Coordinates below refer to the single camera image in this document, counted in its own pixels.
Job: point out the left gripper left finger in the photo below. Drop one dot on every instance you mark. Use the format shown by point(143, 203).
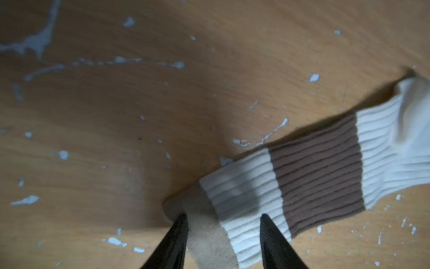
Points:
point(170, 253)

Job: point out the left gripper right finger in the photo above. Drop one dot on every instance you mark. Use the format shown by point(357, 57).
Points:
point(277, 253)

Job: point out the white brown striped sock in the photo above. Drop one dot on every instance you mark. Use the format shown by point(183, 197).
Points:
point(333, 173)

